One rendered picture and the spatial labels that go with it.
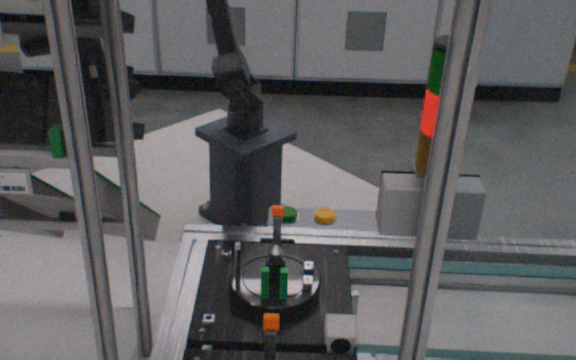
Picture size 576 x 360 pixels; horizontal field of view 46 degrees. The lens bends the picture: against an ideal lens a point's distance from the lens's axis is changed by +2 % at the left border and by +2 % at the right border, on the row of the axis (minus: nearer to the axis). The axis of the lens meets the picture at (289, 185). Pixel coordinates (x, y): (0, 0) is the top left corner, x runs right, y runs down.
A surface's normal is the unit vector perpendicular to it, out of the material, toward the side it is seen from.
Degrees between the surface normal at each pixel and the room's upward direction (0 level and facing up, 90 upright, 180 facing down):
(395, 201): 90
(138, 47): 90
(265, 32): 90
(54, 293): 0
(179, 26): 90
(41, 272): 0
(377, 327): 0
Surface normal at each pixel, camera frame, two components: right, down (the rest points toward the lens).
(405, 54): 0.00, 0.51
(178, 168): 0.04, -0.86
